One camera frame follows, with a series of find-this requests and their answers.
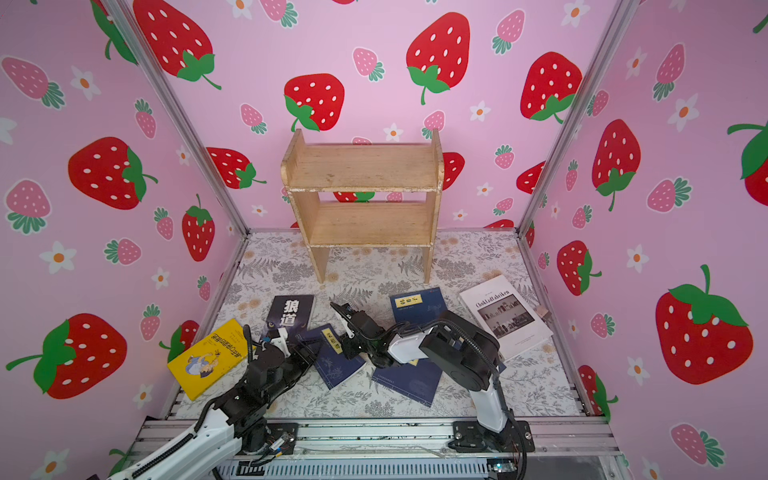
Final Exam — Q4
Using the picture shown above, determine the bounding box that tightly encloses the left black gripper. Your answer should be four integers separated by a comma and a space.
265, 336, 324, 406

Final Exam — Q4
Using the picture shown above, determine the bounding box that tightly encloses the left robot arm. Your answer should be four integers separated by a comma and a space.
111, 339, 320, 479

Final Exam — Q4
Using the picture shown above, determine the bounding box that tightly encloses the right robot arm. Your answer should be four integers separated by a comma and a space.
330, 302, 525, 453

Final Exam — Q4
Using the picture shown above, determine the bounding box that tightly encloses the black wolf cover book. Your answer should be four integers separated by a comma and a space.
266, 294, 315, 339

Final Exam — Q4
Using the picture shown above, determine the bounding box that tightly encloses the yellow cover book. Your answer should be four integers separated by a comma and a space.
168, 319, 247, 401

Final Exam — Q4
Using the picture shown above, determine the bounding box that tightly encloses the wooden two-tier bookshelf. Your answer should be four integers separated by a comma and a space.
281, 131, 445, 282

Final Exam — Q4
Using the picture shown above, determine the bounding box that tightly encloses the white photo cover book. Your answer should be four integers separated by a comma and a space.
459, 275, 552, 363

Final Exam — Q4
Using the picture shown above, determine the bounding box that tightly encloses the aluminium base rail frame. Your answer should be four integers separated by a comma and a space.
110, 417, 631, 479

